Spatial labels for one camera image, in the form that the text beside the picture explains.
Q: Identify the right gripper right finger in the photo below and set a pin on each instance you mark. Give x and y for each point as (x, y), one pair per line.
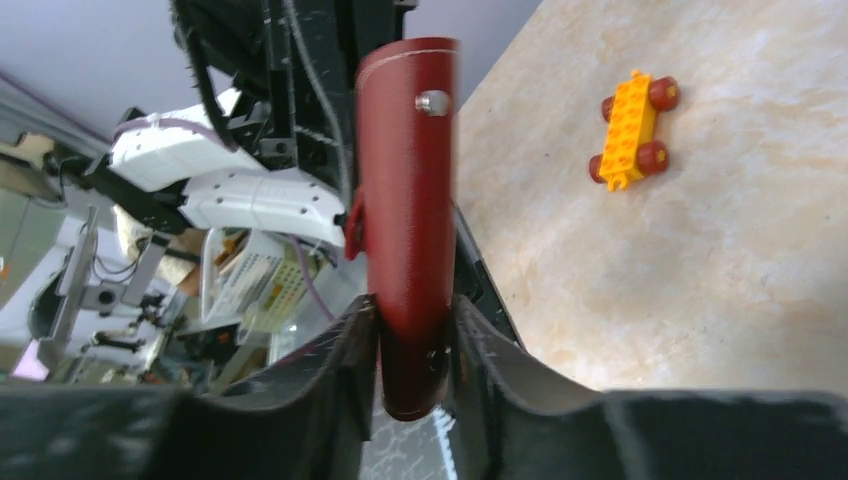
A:
(516, 418)

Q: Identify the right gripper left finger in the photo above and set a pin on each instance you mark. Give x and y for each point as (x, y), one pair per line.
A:
(305, 417)

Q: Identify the yellow toy block car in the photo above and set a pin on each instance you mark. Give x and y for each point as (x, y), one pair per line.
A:
(630, 150)

